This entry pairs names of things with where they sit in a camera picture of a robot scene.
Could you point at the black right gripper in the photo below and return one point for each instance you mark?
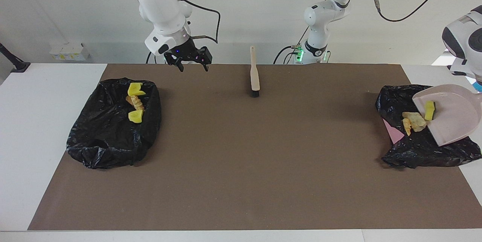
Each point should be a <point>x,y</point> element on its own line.
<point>184,50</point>

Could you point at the yellow sponge piece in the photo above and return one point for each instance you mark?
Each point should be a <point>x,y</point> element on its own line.
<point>135,89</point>

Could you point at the beige brush with black bristles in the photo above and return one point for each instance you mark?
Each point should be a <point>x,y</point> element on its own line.
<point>255,76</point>

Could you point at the orange sponge piece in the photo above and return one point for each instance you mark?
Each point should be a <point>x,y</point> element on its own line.
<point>137,102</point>

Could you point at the brown sponge piece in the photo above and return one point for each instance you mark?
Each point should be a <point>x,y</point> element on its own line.
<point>128,100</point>

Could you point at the green and yellow sponge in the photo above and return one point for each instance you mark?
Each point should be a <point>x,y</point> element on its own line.
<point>135,116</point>

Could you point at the pale beige sponge scrap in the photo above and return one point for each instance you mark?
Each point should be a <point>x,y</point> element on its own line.
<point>406,128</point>
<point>416,121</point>

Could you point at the small yellow sponge scrap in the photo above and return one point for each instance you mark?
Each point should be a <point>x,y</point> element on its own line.
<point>429,111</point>

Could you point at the beige plastic dustpan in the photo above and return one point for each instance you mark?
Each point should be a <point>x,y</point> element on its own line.
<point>455,117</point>

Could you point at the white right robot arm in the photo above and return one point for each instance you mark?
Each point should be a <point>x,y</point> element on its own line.
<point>162,8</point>

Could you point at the pink bin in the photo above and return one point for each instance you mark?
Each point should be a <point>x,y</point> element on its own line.
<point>393,135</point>

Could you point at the black trash bag over pink bin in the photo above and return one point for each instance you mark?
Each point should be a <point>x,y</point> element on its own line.
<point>414,147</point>

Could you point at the brown table mat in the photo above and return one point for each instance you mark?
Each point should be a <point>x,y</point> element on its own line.
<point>226,204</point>

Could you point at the blue object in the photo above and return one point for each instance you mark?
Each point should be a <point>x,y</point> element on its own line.
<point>479,87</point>

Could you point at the white wall socket box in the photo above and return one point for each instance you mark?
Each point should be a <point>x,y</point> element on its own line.
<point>69,51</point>

